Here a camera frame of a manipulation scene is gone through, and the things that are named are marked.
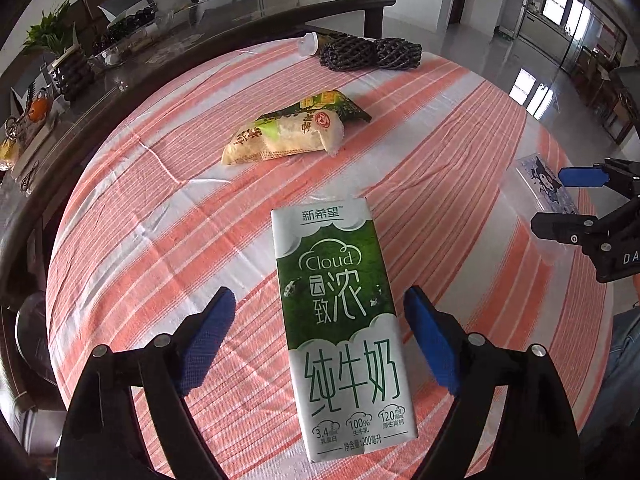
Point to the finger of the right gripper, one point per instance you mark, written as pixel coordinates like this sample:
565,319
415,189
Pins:
562,228
583,177

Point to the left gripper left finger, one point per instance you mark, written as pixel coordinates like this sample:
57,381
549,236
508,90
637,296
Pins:
198,339

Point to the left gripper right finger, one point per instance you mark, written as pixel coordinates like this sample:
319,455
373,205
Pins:
439,336

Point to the black foam fruit net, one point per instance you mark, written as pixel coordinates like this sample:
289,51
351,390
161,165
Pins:
349,53

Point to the clear plastic box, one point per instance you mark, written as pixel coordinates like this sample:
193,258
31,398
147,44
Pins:
542,194

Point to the green white milk carton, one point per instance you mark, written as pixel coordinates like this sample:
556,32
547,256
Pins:
349,378

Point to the orange striped tablecloth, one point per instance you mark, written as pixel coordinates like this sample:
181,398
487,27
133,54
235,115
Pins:
318,198

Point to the blue jeans leg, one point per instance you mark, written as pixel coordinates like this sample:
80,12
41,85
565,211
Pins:
617,404

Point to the yellow green snack packet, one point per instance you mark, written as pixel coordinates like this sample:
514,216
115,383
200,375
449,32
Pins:
314,124

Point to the dark wooden coffee table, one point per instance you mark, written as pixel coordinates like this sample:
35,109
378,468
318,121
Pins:
47,171

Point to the crumpled white tissue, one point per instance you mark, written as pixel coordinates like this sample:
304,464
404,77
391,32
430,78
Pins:
309,44

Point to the glass fruit bowl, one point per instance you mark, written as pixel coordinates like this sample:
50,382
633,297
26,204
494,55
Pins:
125,37

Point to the green potted plant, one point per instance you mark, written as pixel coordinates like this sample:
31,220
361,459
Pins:
54,33

